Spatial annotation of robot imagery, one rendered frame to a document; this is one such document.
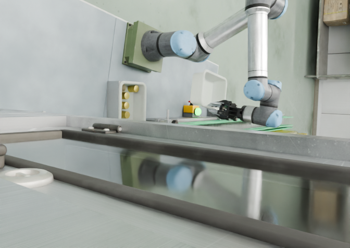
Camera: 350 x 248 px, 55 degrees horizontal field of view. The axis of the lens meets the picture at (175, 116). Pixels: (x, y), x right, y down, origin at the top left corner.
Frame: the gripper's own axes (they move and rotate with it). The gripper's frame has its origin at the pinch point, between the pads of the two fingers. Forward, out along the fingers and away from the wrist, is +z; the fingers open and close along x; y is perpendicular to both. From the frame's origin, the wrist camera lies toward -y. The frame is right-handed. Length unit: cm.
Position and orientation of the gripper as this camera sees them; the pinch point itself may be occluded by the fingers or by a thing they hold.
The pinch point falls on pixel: (210, 107)
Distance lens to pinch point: 161.2
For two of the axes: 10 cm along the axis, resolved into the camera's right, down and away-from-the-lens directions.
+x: -1.9, 9.8, 0.4
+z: -7.8, -1.7, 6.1
